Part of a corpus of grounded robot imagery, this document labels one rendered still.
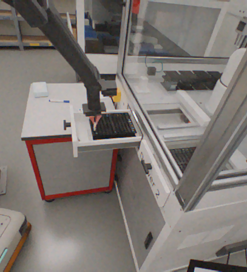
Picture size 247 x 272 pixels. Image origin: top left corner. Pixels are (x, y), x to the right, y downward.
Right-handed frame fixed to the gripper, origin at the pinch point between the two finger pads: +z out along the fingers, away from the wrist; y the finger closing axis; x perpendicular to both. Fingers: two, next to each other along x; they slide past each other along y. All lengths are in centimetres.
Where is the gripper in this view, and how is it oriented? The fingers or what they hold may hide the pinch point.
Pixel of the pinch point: (94, 122)
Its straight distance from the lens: 95.7
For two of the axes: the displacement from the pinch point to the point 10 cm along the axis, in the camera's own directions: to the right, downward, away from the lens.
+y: -9.7, 1.3, -2.1
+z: -0.5, 7.2, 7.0
